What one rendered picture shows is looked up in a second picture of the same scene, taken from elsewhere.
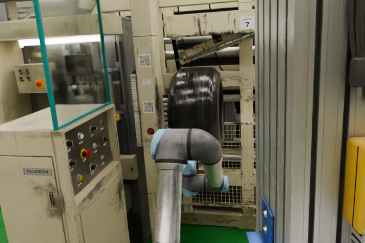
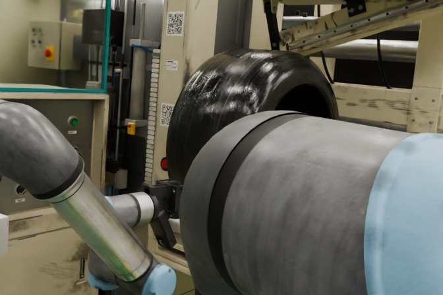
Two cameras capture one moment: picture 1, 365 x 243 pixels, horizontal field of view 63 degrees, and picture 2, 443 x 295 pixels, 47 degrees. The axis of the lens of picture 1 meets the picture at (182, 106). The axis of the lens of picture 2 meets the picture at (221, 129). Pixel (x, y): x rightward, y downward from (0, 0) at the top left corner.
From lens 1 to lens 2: 0.88 m
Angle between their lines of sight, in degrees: 28
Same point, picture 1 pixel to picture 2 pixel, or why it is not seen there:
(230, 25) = not seen: outside the picture
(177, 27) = not seen: outside the picture
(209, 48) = (337, 26)
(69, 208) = not seen: outside the picture
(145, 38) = not seen: outside the picture
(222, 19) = not seen: outside the picture
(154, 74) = (185, 51)
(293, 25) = not seen: outside the picture
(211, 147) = (16, 146)
